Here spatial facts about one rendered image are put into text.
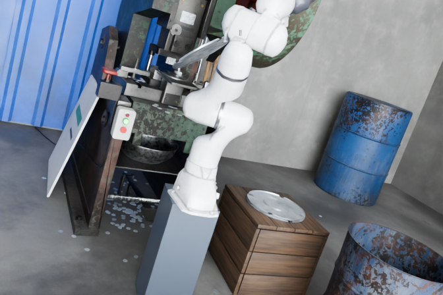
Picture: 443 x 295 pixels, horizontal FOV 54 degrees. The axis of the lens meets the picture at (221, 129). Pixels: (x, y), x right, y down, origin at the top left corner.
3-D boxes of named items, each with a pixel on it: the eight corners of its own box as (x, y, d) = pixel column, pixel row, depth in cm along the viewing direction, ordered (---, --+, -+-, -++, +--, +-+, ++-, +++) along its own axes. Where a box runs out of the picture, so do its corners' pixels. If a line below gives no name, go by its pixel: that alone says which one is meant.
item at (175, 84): (191, 115, 203) (200, 87, 200) (163, 109, 197) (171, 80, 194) (175, 100, 225) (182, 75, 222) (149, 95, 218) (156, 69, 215)
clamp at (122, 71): (148, 83, 218) (153, 62, 216) (115, 75, 210) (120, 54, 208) (145, 80, 223) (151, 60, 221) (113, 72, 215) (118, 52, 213)
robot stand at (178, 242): (185, 315, 168) (220, 211, 158) (139, 312, 162) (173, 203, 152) (177, 286, 184) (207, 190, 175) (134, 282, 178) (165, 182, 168)
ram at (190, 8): (194, 58, 213) (212, -2, 207) (166, 51, 206) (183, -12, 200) (183, 52, 228) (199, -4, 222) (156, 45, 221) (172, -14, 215)
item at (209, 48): (208, 56, 210) (207, 55, 210) (244, 30, 187) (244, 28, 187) (161, 75, 192) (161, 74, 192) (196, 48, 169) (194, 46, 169)
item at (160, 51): (192, 68, 220) (195, 58, 219) (155, 58, 211) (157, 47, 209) (182, 62, 234) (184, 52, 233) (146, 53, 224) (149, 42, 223)
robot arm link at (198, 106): (246, 86, 139) (190, 68, 138) (226, 138, 156) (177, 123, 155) (250, 66, 147) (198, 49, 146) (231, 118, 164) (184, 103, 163)
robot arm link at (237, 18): (238, 87, 138) (255, 41, 125) (194, 62, 141) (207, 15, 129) (264, 61, 151) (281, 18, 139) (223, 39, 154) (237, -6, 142)
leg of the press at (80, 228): (99, 236, 203) (149, 48, 183) (73, 235, 197) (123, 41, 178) (76, 160, 282) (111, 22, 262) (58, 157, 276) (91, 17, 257)
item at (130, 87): (208, 112, 223) (212, 101, 222) (122, 95, 203) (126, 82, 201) (189, 97, 249) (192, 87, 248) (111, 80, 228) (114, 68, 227)
